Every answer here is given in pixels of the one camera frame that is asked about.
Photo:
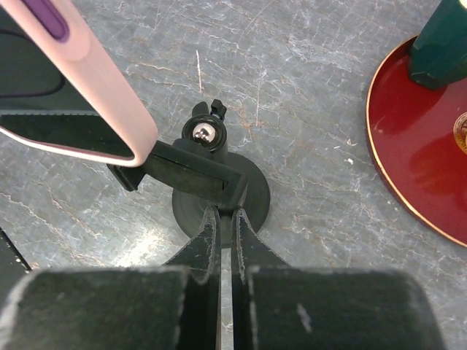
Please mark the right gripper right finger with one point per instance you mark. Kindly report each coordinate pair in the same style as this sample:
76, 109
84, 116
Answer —
278, 306

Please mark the green mug cream inside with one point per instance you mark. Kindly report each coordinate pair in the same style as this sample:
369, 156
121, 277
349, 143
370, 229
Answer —
438, 55

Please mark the black phone stand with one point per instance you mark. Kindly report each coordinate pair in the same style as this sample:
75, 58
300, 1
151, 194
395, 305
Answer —
202, 172

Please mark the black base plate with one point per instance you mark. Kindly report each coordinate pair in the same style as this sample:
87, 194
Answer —
12, 264

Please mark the round red tray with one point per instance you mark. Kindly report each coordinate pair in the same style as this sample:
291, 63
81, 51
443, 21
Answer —
409, 132

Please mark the phone with pink case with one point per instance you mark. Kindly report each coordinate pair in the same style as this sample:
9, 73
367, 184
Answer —
61, 92

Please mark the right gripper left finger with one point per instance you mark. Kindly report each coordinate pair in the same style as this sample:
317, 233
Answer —
172, 306

